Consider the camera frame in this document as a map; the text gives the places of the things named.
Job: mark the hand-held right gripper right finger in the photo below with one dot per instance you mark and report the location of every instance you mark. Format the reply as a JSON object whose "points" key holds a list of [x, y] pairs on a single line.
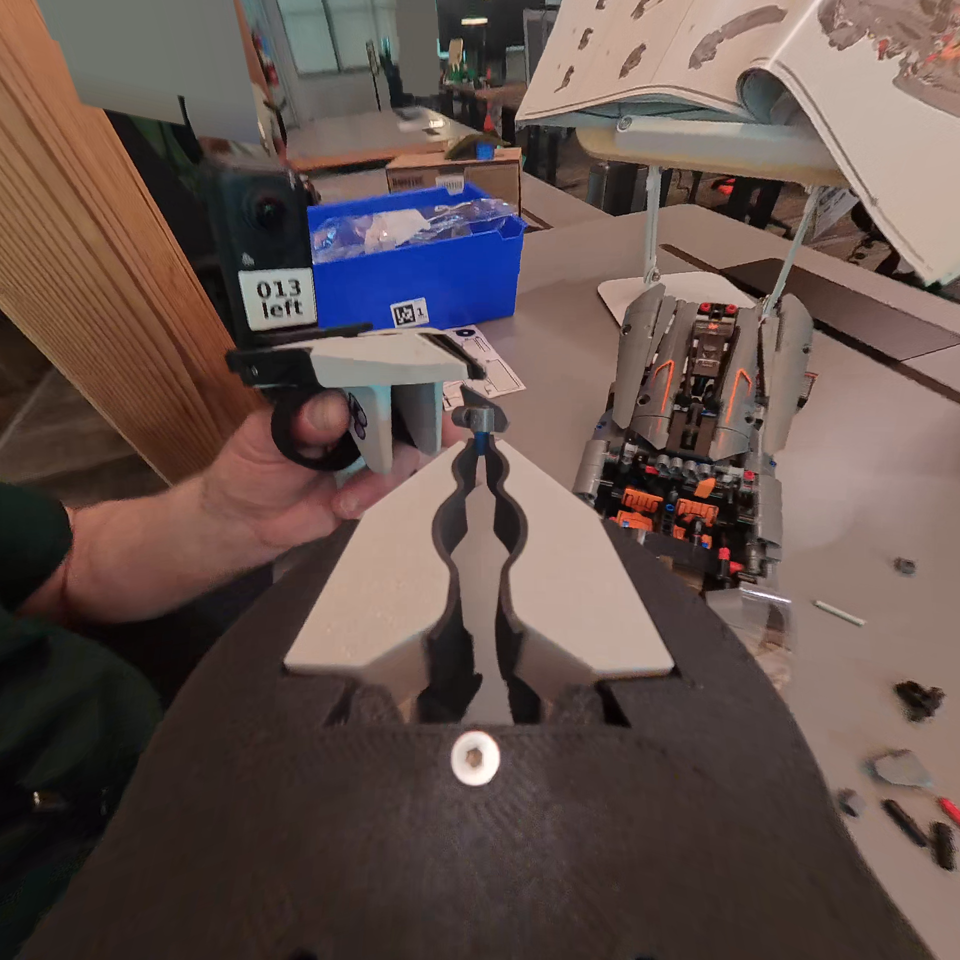
{"points": [[585, 592]]}

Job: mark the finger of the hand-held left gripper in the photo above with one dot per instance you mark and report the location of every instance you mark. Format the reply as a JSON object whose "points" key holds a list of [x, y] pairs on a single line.
{"points": [[375, 360], [450, 343]]}

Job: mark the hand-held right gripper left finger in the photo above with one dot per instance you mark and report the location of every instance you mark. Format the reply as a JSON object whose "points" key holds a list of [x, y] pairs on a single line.
{"points": [[375, 592]]}

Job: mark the grey lego connector blue pin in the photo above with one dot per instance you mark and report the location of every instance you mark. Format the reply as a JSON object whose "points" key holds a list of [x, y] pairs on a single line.
{"points": [[480, 418]]}

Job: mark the person's left forearm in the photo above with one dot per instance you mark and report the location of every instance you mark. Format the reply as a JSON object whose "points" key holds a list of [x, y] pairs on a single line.
{"points": [[127, 555]]}

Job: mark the grey lego car model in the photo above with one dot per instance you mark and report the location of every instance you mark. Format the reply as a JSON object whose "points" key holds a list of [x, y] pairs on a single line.
{"points": [[697, 420]]}

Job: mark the white lego rod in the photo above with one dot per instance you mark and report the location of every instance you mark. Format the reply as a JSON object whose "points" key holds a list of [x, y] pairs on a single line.
{"points": [[838, 611]]}

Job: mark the small dark grey lego piece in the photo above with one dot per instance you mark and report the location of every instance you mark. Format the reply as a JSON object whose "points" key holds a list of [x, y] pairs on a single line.
{"points": [[851, 802]]}

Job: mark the black lego connector piece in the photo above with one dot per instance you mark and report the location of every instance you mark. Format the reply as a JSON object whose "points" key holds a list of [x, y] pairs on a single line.
{"points": [[920, 697]]}

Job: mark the grey lego panel piece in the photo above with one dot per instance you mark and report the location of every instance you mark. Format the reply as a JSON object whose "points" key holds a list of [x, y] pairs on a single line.
{"points": [[900, 769]]}

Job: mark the lego instruction booklet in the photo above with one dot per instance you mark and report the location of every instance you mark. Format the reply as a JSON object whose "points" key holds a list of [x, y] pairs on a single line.
{"points": [[675, 45]]}

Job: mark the black lego axle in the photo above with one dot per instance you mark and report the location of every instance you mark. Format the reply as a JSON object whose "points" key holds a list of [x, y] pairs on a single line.
{"points": [[904, 821]]}

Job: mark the red lego pin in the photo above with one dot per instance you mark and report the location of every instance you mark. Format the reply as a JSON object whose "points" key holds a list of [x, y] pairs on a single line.
{"points": [[949, 808]]}

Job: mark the black lego pin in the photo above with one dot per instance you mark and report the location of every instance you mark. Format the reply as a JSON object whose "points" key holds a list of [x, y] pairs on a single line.
{"points": [[943, 846]]}

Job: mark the person's left hand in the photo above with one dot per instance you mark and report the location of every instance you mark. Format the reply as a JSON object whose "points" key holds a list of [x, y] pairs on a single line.
{"points": [[262, 495]]}

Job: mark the white sticker sheet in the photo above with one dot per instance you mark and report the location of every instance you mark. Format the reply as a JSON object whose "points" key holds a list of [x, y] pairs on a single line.
{"points": [[495, 367]]}

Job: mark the blue plastic bin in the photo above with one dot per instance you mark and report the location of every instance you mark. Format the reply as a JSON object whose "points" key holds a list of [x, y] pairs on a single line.
{"points": [[420, 277]]}

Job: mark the clear plastic bags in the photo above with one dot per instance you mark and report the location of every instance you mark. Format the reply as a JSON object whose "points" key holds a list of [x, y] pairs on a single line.
{"points": [[390, 229]]}

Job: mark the clear empty plastic bag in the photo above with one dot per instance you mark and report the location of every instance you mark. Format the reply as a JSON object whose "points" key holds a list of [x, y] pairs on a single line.
{"points": [[750, 622]]}

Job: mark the wooden pillar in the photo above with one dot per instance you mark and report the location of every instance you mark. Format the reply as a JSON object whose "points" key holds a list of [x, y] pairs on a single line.
{"points": [[90, 262]]}

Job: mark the brown cardboard box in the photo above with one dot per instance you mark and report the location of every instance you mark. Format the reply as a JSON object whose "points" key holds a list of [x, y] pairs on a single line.
{"points": [[450, 169]]}

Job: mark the white book stand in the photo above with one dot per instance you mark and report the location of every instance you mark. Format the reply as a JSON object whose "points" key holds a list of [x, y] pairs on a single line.
{"points": [[712, 142]]}

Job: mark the dark green sweater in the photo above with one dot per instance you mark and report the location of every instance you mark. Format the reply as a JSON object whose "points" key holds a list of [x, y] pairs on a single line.
{"points": [[45, 675]]}

